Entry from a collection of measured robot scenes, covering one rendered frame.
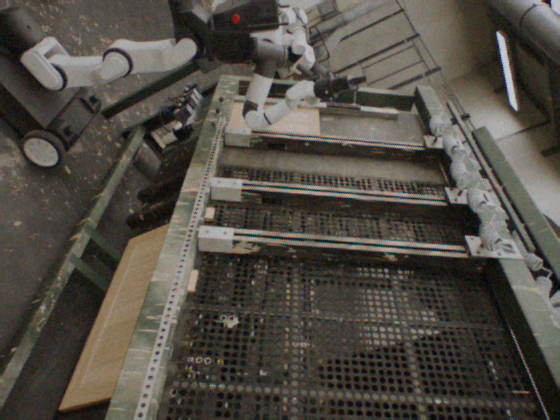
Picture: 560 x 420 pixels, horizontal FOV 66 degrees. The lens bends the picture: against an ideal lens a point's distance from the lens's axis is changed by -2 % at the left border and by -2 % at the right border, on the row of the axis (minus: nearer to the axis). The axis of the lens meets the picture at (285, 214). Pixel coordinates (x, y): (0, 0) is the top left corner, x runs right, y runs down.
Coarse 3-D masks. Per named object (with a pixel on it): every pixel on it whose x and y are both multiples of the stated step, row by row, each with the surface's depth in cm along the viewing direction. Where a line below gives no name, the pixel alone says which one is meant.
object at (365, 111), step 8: (240, 96) 250; (264, 104) 249; (272, 104) 249; (304, 104) 249; (320, 104) 250; (328, 112) 251; (336, 112) 251; (344, 112) 251; (352, 112) 250; (360, 112) 250; (368, 112) 250; (376, 112) 250; (384, 112) 250
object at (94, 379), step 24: (144, 240) 216; (120, 264) 211; (144, 264) 200; (120, 288) 196; (144, 288) 186; (120, 312) 182; (96, 336) 178; (120, 336) 170; (96, 360) 167; (120, 360) 160; (72, 384) 163; (96, 384) 156; (72, 408) 155
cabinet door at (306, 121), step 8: (240, 104) 247; (232, 112) 239; (240, 112) 240; (296, 112) 245; (304, 112) 246; (312, 112) 247; (232, 120) 232; (240, 120) 233; (280, 120) 237; (288, 120) 238; (296, 120) 239; (304, 120) 239; (312, 120) 240; (256, 128) 228; (264, 128) 229; (272, 128) 230; (280, 128) 231; (288, 128) 231; (296, 128) 232; (304, 128) 233; (312, 128) 233
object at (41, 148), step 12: (36, 132) 205; (48, 132) 207; (24, 144) 207; (36, 144) 208; (48, 144) 206; (60, 144) 210; (36, 156) 212; (48, 156) 212; (60, 156) 211; (48, 168) 216
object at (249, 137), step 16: (240, 128) 216; (240, 144) 216; (256, 144) 216; (272, 144) 216; (288, 144) 216; (304, 144) 215; (320, 144) 215; (336, 144) 215; (352, 144) 215; (368, 144) 215; (384, 144) 217; (400, 144) 218; (416, 144) 219; (432, 144) 212; (416, 160) 220; (432, 160) 219
